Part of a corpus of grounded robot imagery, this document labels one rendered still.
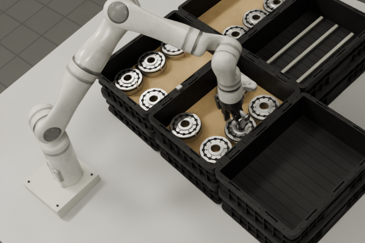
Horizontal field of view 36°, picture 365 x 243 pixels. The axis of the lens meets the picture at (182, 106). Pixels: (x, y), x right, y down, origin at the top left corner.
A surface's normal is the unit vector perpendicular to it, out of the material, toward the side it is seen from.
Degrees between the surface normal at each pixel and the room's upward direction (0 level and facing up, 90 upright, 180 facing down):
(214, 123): 0
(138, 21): 59
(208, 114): 0
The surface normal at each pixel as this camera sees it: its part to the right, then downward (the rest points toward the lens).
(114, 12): -0.19, 0.26
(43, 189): -0.10, -0.66
